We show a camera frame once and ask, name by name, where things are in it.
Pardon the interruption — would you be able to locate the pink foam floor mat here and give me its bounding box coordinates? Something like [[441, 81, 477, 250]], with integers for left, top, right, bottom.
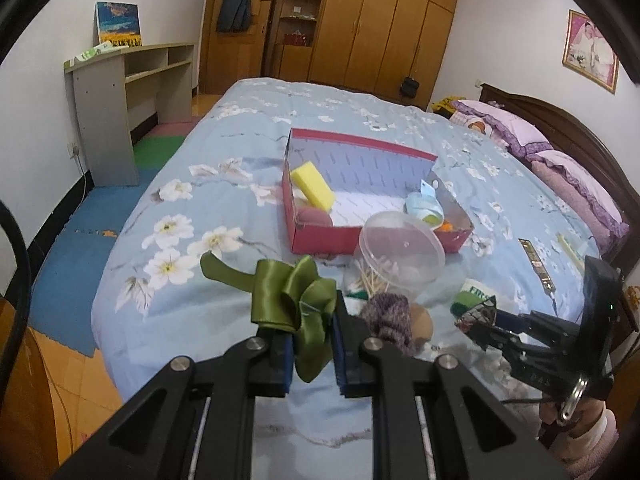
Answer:
[[150, 120, 198, 138]]

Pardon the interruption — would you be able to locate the green satin ribbon bow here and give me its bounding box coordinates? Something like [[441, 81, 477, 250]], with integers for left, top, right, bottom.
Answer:
[[200, 252, 338, 385]]

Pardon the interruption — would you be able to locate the silver metal clip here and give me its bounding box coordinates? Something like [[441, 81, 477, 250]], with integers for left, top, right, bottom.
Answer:
[[560, 375, 590, 423]]

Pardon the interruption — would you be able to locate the thick black cable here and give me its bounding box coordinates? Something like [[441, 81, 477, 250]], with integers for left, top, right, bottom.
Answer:
[[0, 200, 31, 396]]

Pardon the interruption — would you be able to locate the dark patterned strip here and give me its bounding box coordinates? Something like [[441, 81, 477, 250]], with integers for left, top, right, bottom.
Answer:
[[519, 238, 556, 293]]

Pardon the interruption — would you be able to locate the person's right hand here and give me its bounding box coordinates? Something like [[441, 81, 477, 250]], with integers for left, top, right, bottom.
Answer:
[[537, 394, 618, 428]]

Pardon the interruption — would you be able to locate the framed wall photo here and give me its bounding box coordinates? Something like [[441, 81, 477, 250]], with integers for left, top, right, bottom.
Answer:
[[561, 9, 621, 95]]

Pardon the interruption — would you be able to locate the blue face mask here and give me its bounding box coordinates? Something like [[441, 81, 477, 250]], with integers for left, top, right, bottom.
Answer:
[[404, 180, 446, 226]]

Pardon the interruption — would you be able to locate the pink egg-shaped makeup sponge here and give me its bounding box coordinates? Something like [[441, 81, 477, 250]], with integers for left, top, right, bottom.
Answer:
[[297, 200, 335, 229]]

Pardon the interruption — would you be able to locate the clear plastic container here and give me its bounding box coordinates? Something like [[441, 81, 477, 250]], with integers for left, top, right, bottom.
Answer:
[[357, 211, 447, 301]]

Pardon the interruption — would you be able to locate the green white roll packet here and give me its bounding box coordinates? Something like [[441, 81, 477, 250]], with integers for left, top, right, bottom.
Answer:
[[452, 279, 496, 318]]

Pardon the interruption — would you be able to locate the grey desk with shelves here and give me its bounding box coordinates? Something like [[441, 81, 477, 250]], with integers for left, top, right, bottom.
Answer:
[[63, 42, 196, 188]]

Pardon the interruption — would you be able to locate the tan makeup sponge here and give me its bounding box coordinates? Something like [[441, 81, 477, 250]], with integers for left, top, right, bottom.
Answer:
[[410, 302, 434, 346]]

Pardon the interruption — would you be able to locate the dark hanging jacket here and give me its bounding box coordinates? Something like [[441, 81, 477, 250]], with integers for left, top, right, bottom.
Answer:
[[216, 0, 253, 34]]

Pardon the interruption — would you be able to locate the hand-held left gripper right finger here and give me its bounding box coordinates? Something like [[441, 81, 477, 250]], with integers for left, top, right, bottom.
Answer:
[[330, 290, 568, 480]]

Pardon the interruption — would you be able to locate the yellow sponge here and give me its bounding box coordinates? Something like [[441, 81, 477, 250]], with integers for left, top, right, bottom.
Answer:
[[291, 161, 336, 212]]

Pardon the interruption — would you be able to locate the wooden wardrobe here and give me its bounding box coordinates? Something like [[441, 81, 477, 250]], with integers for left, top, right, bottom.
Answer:
[[265, 0, 461, 106]]

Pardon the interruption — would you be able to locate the purple ruffled pillow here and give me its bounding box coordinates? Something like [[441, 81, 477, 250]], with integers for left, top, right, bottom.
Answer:
[[525, 149, 630, 251], [452, 99, 553, 161]]

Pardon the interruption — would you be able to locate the blue and yellow painting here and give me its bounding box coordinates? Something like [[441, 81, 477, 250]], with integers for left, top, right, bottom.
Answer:
[[95, 1, 144, 49]]

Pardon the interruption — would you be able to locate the bunch of cotton swabs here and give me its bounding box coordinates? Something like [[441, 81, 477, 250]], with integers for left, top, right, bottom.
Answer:
[[357, 257, 401, 295]]

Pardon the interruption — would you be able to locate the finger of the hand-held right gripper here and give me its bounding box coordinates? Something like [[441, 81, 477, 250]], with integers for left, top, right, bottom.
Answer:
[[467, 322, 531, 361], [494, 310, 583, 348]]

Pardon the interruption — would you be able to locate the purple knitted sock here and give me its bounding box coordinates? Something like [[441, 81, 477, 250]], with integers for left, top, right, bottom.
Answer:
[[359, 292, 415, 356]]

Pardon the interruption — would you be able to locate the green foam floor mat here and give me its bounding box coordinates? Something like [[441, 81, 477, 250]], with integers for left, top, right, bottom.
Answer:
[[132, 135, 186, 168]]

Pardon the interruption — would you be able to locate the red cardboard box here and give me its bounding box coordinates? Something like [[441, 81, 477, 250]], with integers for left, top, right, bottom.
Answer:
[[281, 127, 475, 256]]

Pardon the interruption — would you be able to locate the blue foam floor mat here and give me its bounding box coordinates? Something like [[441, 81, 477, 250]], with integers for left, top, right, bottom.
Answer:
[[30, 165, 166, 358]]

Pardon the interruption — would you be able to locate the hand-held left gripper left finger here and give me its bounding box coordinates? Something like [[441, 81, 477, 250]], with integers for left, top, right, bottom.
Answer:
[[52, 327, 296, 480]]

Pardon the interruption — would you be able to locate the wooden door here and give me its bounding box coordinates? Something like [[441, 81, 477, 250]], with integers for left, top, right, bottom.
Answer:
[[200, 0, 281, 96]]

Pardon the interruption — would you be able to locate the green and white pack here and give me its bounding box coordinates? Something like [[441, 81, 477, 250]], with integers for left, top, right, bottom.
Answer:
[[72, 45, 113, 63]]

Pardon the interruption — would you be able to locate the cartoon print pillow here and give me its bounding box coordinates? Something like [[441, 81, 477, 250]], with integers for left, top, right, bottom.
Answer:
[[450, 112, 493, 136]]

